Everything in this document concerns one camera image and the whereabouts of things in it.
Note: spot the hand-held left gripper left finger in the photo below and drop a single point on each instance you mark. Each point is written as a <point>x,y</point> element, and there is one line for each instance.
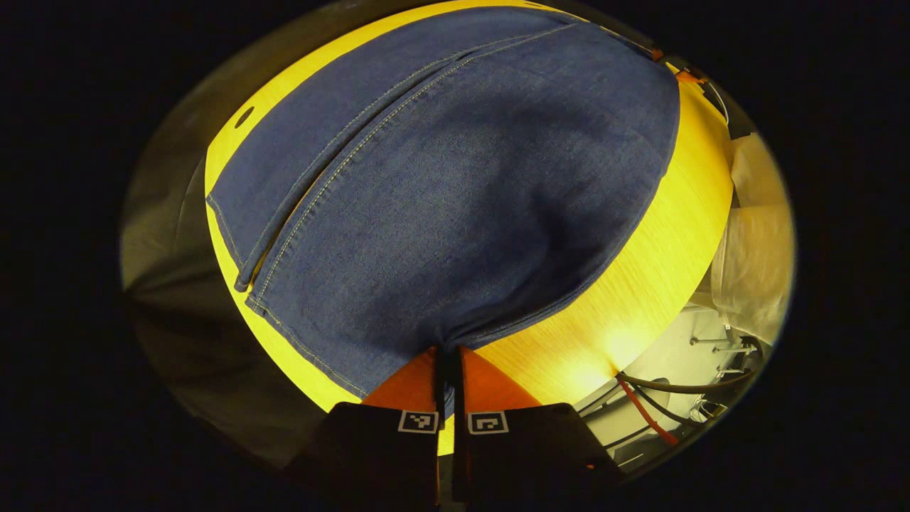
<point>377,455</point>

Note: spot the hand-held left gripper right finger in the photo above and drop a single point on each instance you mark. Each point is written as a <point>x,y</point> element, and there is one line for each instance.
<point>526,455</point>

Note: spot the blue denim jeans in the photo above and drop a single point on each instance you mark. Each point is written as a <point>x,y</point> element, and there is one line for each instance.
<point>455,199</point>

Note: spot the white cloth bundle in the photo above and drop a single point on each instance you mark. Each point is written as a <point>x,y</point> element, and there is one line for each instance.
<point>757,249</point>

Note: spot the black backdrop cloth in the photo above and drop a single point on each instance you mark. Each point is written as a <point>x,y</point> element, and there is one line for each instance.
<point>185,334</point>

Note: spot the black round table grommet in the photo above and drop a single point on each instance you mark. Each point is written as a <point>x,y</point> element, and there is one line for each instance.
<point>244,117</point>

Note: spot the metal frame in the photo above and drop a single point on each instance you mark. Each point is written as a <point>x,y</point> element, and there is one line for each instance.
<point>725,346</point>

